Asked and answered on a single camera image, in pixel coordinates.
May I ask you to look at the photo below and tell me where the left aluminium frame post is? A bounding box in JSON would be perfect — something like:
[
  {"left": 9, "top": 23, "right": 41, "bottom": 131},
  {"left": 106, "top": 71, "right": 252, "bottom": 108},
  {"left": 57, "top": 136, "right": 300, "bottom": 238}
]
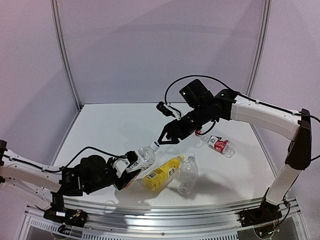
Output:
[{"left": 50, "top": 0, "right": 83, "bottom": 112}]

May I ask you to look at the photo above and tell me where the yellow drink bottle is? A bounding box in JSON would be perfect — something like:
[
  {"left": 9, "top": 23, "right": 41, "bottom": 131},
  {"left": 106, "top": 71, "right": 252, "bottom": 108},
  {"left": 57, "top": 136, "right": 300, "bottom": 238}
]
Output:
[{"left": 142, "top": 155, "right": 185, "bottom": 192}]

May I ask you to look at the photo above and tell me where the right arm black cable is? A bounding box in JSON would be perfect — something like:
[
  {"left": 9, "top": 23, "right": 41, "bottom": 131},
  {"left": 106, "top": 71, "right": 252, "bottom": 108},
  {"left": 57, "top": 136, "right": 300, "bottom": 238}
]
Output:
[{"left": 164, "top": 74, "right": 320, "bottom": 161}]

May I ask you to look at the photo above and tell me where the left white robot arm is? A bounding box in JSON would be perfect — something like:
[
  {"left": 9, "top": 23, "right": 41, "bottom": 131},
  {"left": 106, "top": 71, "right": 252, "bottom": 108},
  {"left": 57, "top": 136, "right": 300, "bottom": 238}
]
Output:
[{"left": 0, "top": 140, "right": 141, "bottom": 210}]

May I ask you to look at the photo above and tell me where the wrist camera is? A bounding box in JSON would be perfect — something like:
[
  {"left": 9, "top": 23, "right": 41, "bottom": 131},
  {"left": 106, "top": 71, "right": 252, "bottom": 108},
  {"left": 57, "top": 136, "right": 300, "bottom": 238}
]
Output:
[
  {"left": 156, "top": 101, "right": 182, "bottom": 120},
  {"left": 112, "top": 158, "right": 130, "bottom": 178}
]

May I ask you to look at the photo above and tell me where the aluminium frame post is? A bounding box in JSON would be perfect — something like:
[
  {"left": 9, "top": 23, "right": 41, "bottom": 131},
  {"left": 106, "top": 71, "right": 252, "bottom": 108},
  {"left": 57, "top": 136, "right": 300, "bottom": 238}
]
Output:
[
  {"left": 246, "top": 0, "right": 272, "bottom": 96},
  {"left": 50, "top": 0, "right": 83, "bottom": 112}
]

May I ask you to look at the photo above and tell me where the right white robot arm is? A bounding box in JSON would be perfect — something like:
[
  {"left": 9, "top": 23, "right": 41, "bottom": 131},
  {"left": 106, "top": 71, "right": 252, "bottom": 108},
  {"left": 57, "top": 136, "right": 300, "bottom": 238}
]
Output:
[{"left": 157, "top": 75, "right": 312, "bottom": 207}]

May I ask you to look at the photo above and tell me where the clear empty plastic bottle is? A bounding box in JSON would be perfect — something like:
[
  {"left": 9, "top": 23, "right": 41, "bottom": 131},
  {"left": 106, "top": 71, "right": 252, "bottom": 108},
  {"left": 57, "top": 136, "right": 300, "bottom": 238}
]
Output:
[{"left": 177, "top": 153, "right": 199, "bottom": 195}]

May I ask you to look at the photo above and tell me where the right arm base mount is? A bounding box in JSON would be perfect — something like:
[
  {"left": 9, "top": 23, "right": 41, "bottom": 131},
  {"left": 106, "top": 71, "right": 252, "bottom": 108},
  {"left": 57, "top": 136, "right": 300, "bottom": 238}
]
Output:
[{"left": 238, "top": 188, "right": 291, "bottom": 240}]

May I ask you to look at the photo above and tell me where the red label water bottle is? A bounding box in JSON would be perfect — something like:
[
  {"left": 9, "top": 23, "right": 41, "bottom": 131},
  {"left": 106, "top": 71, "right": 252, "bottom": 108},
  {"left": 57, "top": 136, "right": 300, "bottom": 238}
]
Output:
[{"left": 195, "top": 131, "right": 236, "bottom": 159}]

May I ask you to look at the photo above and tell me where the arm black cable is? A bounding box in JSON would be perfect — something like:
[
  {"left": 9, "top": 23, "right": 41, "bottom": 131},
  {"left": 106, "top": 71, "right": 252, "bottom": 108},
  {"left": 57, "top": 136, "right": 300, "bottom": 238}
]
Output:
[
  {"left": 0, "top": 146, "right": 128, "bottom": 174},
  {"left": 164, "top": 74, "right": 320, "bottom": 161}
]

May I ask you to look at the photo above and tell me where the front aluminium rail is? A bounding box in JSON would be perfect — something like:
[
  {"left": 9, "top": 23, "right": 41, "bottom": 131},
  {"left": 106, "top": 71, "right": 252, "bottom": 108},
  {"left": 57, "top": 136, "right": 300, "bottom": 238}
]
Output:
[{"left": 18, "top": 198, "right": 307, "bottom": 240}]

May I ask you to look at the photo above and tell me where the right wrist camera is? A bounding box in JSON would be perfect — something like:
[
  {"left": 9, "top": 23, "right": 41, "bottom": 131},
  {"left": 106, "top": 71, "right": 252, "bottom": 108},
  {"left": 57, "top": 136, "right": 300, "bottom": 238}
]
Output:
[{"left": 156, "top": 101, "right": 182, "bottom": 120}]

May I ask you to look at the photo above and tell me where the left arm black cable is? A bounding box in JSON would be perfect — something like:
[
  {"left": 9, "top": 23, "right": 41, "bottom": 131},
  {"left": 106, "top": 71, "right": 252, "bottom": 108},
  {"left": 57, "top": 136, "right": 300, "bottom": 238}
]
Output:
[{"left": 0, "top": 146, "right": 128, "bottom": 174}]

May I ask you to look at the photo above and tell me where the right aluminium frame post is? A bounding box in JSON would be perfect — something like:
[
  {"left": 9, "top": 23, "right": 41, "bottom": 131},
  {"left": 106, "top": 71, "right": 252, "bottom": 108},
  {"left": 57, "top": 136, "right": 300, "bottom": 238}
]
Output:
[{"left": 246, "top": 0, "right": 272, "bottom": 96}]

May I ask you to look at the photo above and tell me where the blue white bottle cap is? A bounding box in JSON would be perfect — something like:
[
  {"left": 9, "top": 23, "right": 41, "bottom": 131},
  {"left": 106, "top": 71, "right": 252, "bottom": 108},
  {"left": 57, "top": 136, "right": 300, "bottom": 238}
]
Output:
[{"left": 149, "top": 141, "right": 160, "bottom": 152}]

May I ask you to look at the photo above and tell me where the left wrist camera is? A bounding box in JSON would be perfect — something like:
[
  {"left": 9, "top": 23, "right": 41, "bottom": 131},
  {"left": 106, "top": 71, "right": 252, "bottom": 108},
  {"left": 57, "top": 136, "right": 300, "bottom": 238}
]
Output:
[{"left": 112, "top": 158, "right": 130, "bottom": 178}]

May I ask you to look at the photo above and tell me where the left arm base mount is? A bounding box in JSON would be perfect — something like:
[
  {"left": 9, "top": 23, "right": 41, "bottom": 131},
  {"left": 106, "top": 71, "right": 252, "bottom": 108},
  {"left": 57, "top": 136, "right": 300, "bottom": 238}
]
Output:
[{"left": 43, "top": 193, "right": 88, "bottom": 235}]

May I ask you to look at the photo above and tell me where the fruit tea bottle white label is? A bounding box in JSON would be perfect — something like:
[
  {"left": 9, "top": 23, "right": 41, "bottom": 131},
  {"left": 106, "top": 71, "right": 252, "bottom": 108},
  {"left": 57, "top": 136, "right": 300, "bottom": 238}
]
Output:
[{"left": 126, "top": 145, "right": 157, "bottom": 174}]

